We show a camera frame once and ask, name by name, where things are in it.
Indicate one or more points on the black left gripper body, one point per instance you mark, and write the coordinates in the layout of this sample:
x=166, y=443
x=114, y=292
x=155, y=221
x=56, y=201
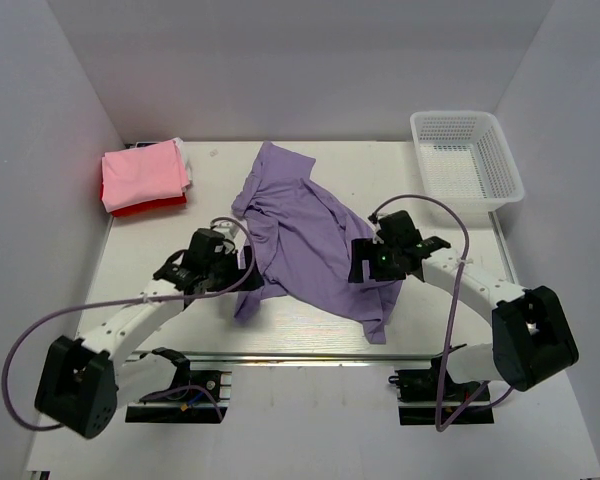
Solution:
x=225, y=272

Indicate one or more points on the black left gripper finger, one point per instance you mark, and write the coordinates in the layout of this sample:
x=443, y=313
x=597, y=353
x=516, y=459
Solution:
x=245, y=257
x=253, y=282

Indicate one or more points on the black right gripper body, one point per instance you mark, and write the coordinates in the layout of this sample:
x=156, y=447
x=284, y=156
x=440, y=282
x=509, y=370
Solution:
x=383, y=262

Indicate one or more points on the purple t-shirt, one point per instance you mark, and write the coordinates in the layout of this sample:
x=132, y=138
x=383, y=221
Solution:
x=302, y=237

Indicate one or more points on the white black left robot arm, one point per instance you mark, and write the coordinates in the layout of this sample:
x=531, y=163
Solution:
x=85, y=380

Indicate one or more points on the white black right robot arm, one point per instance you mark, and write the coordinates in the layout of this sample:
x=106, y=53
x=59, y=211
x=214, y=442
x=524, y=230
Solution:
x=531, y=337

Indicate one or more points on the red folded t-shirt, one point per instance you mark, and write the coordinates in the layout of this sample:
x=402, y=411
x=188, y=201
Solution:
x=121, y=201

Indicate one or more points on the white plastic basket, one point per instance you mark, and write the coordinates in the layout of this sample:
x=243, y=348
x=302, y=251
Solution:
x=465, y=161

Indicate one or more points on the pink folded t-shirt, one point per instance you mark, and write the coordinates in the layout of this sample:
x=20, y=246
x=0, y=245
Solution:
x=157, y=167

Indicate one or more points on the white folded t-shirt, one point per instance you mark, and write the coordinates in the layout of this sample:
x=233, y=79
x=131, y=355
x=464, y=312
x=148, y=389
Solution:
x=179, y=143

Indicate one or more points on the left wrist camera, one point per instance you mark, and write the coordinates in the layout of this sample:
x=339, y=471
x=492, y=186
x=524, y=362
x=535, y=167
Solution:
x=229, y=229

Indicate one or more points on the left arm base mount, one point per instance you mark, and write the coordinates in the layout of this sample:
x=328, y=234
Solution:
x=201, y=396

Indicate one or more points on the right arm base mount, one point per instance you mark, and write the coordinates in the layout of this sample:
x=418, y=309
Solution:
x=417, y=392

